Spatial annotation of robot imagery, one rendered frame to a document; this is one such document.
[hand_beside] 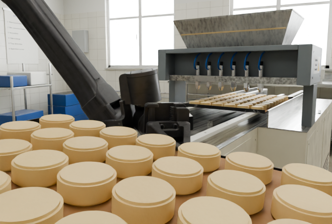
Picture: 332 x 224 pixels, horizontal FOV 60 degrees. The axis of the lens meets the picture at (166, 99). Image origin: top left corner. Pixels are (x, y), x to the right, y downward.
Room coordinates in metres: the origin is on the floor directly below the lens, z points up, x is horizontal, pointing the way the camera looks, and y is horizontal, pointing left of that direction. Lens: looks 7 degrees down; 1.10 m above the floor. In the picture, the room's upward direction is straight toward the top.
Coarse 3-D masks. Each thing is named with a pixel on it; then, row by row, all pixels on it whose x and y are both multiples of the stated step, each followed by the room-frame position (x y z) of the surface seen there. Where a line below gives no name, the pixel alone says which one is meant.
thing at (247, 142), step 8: (192, 120) 1.13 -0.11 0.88; (200, 120) 1.34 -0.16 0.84; (192, 128) 1.13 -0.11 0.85; (200, 128) 1.17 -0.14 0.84; (208, 128) 1.17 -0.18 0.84; (256, 128) 1.19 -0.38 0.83; (240, 136) 1.03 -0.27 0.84; (248, 136) 1.10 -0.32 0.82; (256, 136) 1.19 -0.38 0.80; (224, 144) 0.92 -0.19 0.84; (232, 144) 0.96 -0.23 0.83; (240, 144) 1.03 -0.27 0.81; (248, 144) 1.10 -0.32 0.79; (256, 144) 1.20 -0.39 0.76; (224, 152) 0.91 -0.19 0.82; (232, 152) 0.96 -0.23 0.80; (256, 152) 1.20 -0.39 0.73
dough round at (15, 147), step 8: (0, 144) 0.29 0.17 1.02; (8, 144) 0.29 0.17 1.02; (16, 144) 0.30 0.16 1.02; (24, 144) 0.30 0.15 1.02; (0, 152) 0.27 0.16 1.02; (8, 152) 0.27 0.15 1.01; (16, 152) 0.28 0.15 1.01; (24, 152) 0.28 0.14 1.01; (0, 160) 0.27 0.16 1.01; (8, 160) 0.27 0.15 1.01; (0, 168) 0.27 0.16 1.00; (8, 168) 0.27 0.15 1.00
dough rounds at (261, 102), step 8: (216, 96) 1.62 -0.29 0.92; (224, 96) 1.62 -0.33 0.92; (232, 96) 1.63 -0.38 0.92; (240, 96) 1.62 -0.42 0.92; (248, 96) 1.65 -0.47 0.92; (256, 96) 1.62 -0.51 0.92; (264, 96) 1.71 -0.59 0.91; (272, 96) 1.63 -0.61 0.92; (280, 96) 1.62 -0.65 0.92; (288, 96) 1.65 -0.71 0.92; (200, 104) 1.38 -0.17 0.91; (208, 104) 1.35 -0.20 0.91; (216, 104) 1.32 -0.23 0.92; (224, 104) 1.31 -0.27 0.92; (232, 104) 1.29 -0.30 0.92; (240, 104) 1.37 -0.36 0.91; (248, 104) 1.29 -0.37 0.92; (256, 104) 1.29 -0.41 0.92; (264, 104) 1.29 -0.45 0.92; (272, 104) 1.36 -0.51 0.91
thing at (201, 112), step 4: (248, 92) 2.09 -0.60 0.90; (252, 92) 2.10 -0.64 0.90; (256, 92) 2.18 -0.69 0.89; (260, 92) 2.27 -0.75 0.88; (264, 92) 2.37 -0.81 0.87; (188, 108) 1.32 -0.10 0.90; (192, 108) 1.34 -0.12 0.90; (196, 108) 1.37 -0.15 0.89; (200, 108) 1.41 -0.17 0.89; (204, 108) 1.45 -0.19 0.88; (192, 112) 1.34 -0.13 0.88; (196, 112) 1.38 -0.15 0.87; (200, 112) 1.41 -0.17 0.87; (204, 112) 1.45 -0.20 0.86; (208, 112) 1.49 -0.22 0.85; (212, 112) 1.53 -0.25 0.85; (196, 116) 1.38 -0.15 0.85; (200, 116) 1.41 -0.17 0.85
